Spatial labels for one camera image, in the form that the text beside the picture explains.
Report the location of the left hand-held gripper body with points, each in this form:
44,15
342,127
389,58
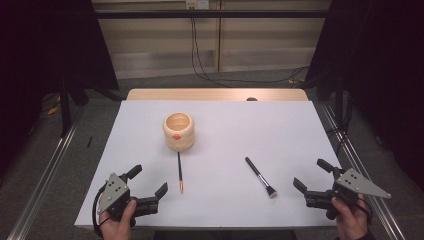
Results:
115,193

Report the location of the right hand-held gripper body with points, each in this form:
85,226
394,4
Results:
358,185

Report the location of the thin black orange-tipped pencil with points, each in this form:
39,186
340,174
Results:
180,170

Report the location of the black makeup brush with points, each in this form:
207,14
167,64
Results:
258,174

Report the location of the cream ribbed cup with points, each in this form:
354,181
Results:
186,140

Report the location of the person's left hand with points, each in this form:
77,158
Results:
116,228

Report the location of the person's right hand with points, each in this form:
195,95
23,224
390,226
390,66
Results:
351,220

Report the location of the small black floor object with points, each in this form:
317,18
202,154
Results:
89,142

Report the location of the black metal stand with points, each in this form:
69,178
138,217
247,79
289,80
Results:
340,103
65,110

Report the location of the white table mat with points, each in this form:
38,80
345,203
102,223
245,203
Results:
226,140

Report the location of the light wooden table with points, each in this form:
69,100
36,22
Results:
200,94

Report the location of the black curtain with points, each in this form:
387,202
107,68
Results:
383,66
50,50

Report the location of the black horizontal bar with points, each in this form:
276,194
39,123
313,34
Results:
206,14

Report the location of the metal floor rail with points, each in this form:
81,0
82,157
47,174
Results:
366,180
43,180

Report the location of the white wall socket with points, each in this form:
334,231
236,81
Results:
197,4

